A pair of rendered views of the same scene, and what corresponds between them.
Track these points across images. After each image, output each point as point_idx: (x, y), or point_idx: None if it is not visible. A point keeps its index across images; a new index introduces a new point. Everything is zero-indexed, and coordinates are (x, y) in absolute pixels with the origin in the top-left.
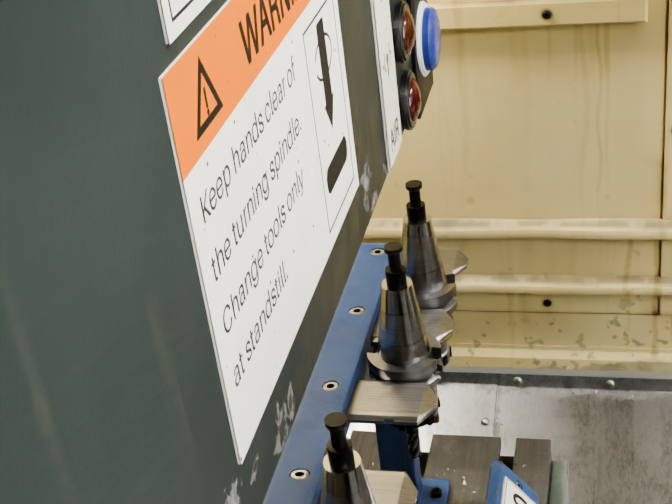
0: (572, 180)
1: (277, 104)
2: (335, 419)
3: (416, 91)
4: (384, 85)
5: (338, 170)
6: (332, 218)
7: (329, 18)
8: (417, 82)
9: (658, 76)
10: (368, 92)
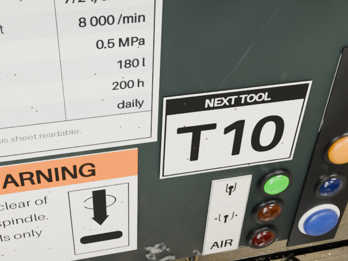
0: None
1: (15, 207)
2: None
3: (261, 237)
4: (212, 225)
5: (102, 239)
6: (82, 251)
7: (118, 190)
8: (290, 233)
9: None
10: (182, 222)
